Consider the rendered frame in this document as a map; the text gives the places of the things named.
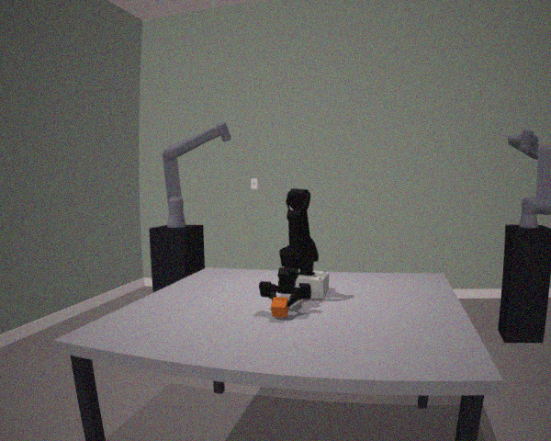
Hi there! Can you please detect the orange block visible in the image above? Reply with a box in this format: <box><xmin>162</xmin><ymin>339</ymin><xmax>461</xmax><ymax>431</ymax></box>
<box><xmin>271</xmin><ymin>297</ymin><xmax>289</xmax><ymax>318</ymax></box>

